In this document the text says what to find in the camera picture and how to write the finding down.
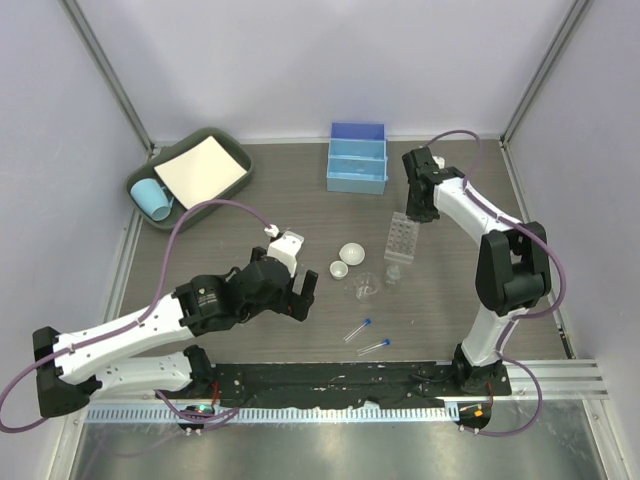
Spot blue capped test tube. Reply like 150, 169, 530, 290
343, 318, 372, 343
356, 339, 391, 356

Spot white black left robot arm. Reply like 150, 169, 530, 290
32, 247, 318, 418

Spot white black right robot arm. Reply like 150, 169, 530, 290
402, 147, 551, 395

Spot small white ceramic bowl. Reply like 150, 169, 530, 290
329, 260, 349, 280

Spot clear test tube rack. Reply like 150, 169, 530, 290
384, 212, 420, 264

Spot blue tiered organizer box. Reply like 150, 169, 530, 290
326, 122, 388, 195

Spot clear glass beaker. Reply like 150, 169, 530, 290
346, 272, 381, 303

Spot large white ceramic bowl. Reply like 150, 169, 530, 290
339, 242, 366, 266

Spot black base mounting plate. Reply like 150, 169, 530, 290
161, 362, 512, 410

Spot small clear glass bottle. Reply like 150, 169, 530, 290
384, 264, 402, 293

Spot white square plate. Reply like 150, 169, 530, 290
154, 136, 247, 209

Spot dark green plastic tray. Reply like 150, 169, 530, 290
124, 127, 254, 233

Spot light blue mug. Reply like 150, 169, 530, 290
130, 178, 174, 222

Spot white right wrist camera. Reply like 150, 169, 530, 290
433, 156, 446, 169

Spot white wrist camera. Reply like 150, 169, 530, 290
433, 156, 446, 169
264, 224, 305, 278

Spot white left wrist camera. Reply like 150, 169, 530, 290
264, 224, 305, 278

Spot white slotted cable duct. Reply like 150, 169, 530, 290
85, 402, 459, 424

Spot aluminium rail profile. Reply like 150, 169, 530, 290
504, 358, 610, 401

